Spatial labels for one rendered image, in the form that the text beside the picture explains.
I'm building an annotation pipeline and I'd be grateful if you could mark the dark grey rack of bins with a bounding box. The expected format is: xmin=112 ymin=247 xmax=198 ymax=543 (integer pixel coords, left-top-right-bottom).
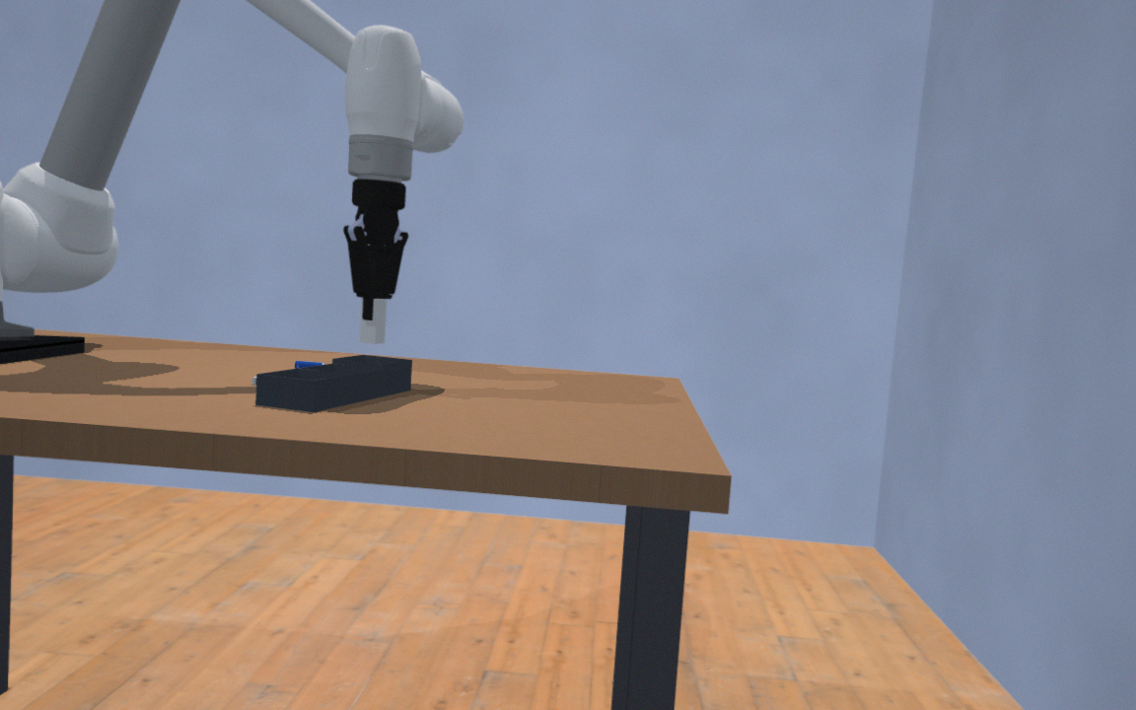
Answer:
xmin=254 ymin=354 xmax=412 ymax=412

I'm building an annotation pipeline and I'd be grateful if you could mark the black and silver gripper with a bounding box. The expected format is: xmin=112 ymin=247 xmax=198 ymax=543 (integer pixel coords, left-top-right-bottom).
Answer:
xmin=343 ymin=179 xmax=408 ymax=344

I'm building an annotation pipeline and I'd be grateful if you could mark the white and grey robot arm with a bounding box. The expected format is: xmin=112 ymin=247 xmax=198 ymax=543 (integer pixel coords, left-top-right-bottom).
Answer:
xmin=0 ymin=0 xmax=463 ymax=301

